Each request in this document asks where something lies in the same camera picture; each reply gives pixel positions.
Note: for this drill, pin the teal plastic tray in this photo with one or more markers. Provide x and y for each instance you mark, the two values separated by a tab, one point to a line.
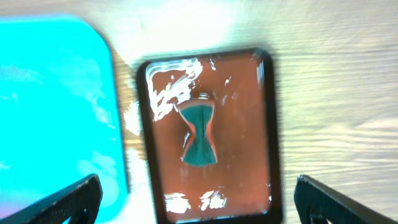
59	113

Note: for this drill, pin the red and black sponge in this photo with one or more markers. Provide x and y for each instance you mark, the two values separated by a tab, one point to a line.
198	147

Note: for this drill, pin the black tray with red liquid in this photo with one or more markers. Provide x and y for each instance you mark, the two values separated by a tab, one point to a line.
244	185

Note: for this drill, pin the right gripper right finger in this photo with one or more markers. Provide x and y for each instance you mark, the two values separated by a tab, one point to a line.
317	203

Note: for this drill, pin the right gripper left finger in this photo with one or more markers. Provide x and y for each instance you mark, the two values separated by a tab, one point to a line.
76	203

